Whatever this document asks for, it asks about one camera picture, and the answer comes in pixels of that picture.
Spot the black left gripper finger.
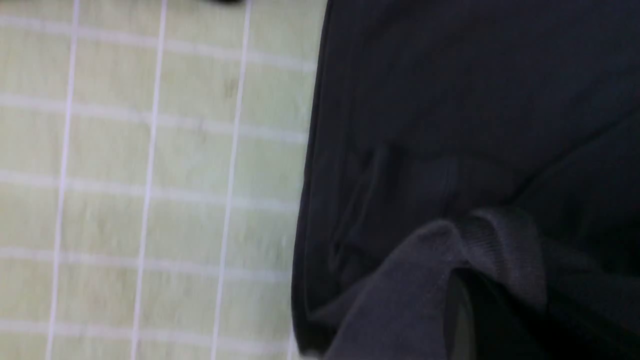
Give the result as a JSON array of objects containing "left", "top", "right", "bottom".
[{"left": 443, "top": 272, "right": 477, "bottom": 360}]

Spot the dark gray long-sleeve shirt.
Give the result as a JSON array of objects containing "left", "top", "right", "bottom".
[{"left": 291, "top": 0, "right": 640, "bottom": 360}]

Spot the light green checkered tablecloth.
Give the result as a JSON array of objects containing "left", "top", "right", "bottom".
[{"left": 0, "top": 0, "right": 327, "bottom": 360}]

